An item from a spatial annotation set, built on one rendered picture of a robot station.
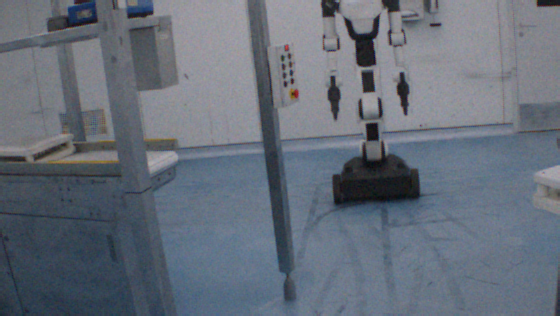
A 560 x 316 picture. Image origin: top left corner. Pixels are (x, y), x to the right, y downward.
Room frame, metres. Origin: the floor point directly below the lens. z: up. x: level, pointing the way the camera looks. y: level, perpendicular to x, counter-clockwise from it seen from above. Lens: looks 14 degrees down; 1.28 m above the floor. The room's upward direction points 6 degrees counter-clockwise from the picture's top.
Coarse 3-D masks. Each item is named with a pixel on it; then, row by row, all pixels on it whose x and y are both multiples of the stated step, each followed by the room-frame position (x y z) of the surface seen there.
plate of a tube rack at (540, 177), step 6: (552, 168) 1.04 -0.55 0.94; (558, 168) 1.04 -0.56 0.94; (534, 174) 1.03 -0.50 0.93; (540, 174) 1.02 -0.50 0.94; (546, 174) 1.01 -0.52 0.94; (552, 174) 1.01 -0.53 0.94; (558, 174) 1.00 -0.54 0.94; (534, 180) 1.03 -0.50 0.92; (540, 180) 1.01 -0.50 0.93; (546, 180) 1.00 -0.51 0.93; (552, 180) 0.98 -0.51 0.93; (558, 180) 0.97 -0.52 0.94; (552, 186) 0.98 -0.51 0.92; (558, 186) 0.96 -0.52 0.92
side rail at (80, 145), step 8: (64, 144) 2.02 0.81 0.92; (80, 144) 1.99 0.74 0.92; (88, 144) 1.98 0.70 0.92; (96, 144) 1.96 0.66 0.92; (104, 144) 1.95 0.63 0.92; (112, 144) 1.93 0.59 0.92; (152, 144) 1.87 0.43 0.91; (160, 144) 1.85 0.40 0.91; (168, 144) 1.84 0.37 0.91; (176, 144) 1.83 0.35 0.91
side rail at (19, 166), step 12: (0, 168) 1.81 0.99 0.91; (12, 168) 1.78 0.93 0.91; (24, 168) 1.75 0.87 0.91; (36, 168) 1.73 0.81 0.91; (48, 168) 1.71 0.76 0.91; (60, 168) 1.69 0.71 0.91; (72, 168) 1.67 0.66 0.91; (84, 168) 1.65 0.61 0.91; (96, 168) 1.63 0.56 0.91; (108, 168) 1.61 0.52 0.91
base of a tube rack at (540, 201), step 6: (552, 192) 1.03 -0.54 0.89; (558, 192) 1.02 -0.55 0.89; (534, 198) 1.03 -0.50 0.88; (540, 198) 1.01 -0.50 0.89; (546, 198) 1.00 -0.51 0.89; (552, 198) 0.99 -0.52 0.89; (558, 198) 0.99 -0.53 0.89; (534, 204) 1.03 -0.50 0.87; (540, 204) 1.01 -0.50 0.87; (546, 204) 0.99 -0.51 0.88; (552, 204) 0.98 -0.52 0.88; (558, 204) 0.96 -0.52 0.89; (552, 210) 0.98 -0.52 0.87; (558, 210) 0.96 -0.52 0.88
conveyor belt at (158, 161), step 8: (80, 152) 1.99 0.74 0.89; (88, 152) 1.97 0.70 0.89; (96, 152) 1.96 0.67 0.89; (104, 152) 1.94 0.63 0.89; (112, 152) 1.92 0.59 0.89; (152, 152) 1.84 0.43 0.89; (160, 152) 1.83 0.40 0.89; (168, 152) 1.82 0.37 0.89; (64, 160) 1.89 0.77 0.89; (72, 160) 1.87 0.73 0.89; (80, 160) 1.86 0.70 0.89; (88, 160) 1.84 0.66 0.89; (96, 160) 1.83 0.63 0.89; (104, 160) 1.81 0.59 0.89; (112, 160) 1.80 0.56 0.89; (152, 160) 1.73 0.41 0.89; (160, 160) 1.74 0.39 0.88; (168, 160) 1.78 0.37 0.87; (176, 160) 1.82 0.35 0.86; (152, 168) 1.69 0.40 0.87; (160, 168) 1.73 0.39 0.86; (168, 168) 1.79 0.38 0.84; (152, 176) 1.69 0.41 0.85
